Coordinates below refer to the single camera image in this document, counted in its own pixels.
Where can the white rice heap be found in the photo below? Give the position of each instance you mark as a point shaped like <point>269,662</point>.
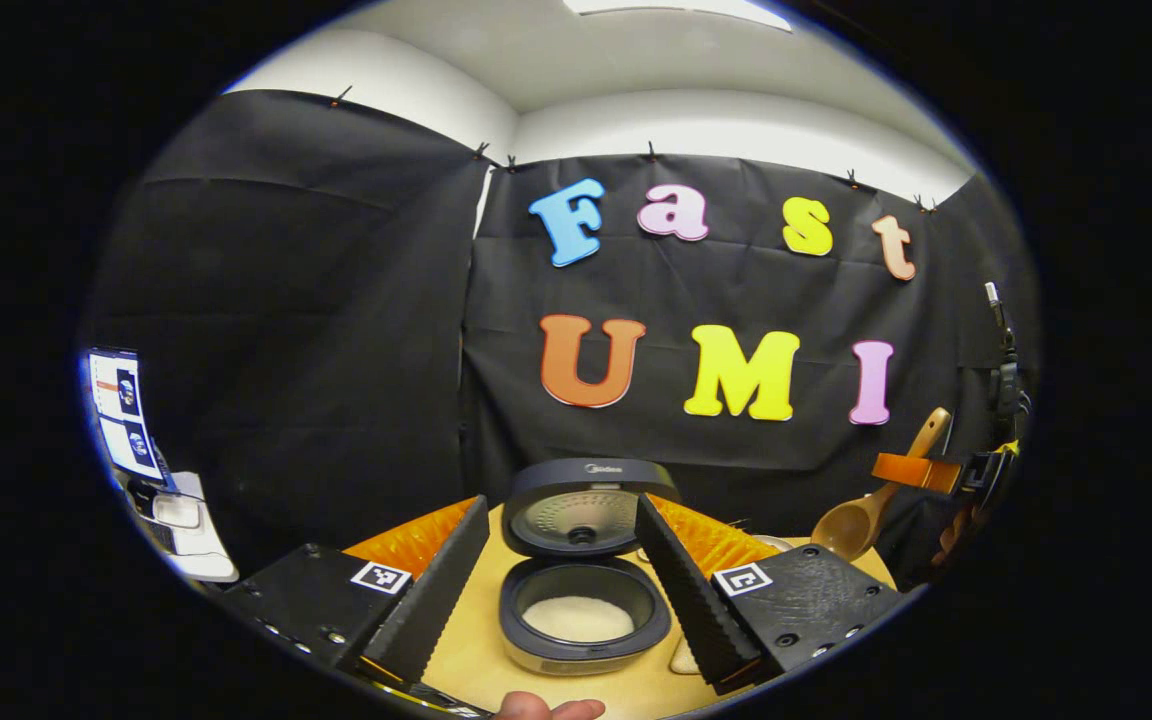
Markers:
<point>576,618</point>

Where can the white device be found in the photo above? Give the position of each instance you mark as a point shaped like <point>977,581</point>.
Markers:
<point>186,530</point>

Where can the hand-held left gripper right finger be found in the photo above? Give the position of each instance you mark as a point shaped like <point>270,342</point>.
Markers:
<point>691,600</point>

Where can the clear rice container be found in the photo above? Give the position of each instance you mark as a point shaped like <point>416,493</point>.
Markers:
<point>683,657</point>

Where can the dark grey rice cooker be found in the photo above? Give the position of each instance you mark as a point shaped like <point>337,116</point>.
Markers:
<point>576,520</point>

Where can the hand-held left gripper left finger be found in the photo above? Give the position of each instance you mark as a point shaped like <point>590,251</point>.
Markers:
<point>436,600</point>

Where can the monitor screen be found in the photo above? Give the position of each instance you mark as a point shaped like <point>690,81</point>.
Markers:
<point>126,410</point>

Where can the ceiling light panel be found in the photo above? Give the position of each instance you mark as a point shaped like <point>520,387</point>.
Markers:
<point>676,10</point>

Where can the wooden spoon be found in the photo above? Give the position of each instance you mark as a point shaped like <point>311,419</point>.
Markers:
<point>846,525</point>

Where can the white round plate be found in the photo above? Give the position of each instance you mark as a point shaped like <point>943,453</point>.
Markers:
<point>776,542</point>

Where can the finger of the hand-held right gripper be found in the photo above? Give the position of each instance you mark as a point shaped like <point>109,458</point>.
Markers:
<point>921,472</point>

